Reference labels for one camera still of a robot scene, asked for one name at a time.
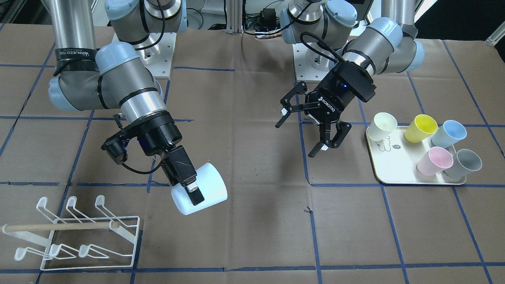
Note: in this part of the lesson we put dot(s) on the yellow plastic cup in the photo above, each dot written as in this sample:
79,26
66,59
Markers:
422,127

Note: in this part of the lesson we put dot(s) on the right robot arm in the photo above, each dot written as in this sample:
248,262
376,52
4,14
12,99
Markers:
115,77

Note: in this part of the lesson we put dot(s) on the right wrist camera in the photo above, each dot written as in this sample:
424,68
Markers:
115,147

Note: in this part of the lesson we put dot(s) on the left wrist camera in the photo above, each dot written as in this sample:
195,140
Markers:
356,78

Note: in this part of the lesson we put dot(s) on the pale green plastic cup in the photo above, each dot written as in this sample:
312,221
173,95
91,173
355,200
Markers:
382,125

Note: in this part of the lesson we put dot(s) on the pink plastic cup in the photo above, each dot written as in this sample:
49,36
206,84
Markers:
436,160

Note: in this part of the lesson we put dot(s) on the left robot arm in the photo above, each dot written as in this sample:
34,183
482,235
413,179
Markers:
387,45

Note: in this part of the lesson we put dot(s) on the aluminium frame post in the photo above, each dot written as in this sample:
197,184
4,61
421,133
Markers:
233,13

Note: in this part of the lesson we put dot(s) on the grey plastic cup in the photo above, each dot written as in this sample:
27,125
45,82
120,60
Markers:
465,161

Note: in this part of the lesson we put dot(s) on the white wire cup rack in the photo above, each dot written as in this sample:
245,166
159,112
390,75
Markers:
79,242

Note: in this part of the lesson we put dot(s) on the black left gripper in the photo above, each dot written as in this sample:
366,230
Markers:
330,100

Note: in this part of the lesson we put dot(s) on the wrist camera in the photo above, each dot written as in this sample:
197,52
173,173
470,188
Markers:
115,147
356,78

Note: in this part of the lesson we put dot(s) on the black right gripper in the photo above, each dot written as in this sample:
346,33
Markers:
161,133

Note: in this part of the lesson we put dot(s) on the cream serving tray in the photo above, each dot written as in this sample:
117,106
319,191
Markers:
394,161

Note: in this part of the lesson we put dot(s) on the light blue plastic cup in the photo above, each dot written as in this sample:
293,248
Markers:
211,186

